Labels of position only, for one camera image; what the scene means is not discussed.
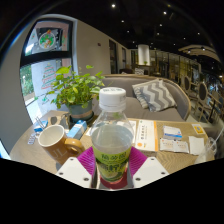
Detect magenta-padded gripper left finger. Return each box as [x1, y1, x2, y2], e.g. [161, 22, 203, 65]
[56, 146, 99, 190]

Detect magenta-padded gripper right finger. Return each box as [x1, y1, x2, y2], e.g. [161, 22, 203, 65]
[128, 146, 170, 189]

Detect clear green-labelled water bottle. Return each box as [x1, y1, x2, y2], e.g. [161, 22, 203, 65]
[89, 86, 135, 184]

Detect tan mug with white inside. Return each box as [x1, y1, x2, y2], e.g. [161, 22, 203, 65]
[37, 124, 86, 165]

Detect white paper packets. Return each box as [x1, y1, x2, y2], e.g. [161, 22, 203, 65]
[158, 137, 191, 155]

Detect white orange medicine box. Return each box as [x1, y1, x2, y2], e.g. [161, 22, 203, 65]
[134, 119, 160, 153]

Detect flat round red coaster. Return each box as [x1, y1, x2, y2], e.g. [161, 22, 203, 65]
[99, 170, 129, 190]

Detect white blue card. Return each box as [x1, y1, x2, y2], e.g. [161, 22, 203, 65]
[162, 125, 184, 141]

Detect white folded tissue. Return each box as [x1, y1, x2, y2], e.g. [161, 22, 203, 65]
[188, 135, 205, 156]

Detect blister pack of pills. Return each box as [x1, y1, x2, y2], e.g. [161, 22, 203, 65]
[26, 132, 38, 146]

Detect small blue white box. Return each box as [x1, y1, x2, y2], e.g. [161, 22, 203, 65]
[33, 119, 50, 134]

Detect clear plastic cup with straw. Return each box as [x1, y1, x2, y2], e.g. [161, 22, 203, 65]
[194, 128, 224, 164]

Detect small yellow card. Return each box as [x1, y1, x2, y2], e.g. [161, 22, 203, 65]
[191, 123, 206, 135]

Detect grey curved sofa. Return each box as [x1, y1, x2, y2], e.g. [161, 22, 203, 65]
[91, 73, 193, 123]

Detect grey white chevron pillow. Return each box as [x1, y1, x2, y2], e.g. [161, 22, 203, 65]
[131, 78, 178, 113]

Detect green potted plant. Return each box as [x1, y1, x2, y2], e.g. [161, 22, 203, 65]
[46, 64, 106, 123]

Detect group of round-backed chairs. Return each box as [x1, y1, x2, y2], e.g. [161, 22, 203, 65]
[182, 73, 224, 122]

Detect window with painted decorations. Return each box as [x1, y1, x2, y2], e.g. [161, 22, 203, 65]
[19, 18, 75, 112]

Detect group of ceiling spotlights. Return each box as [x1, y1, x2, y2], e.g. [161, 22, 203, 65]
[109, 2, 206, 51]

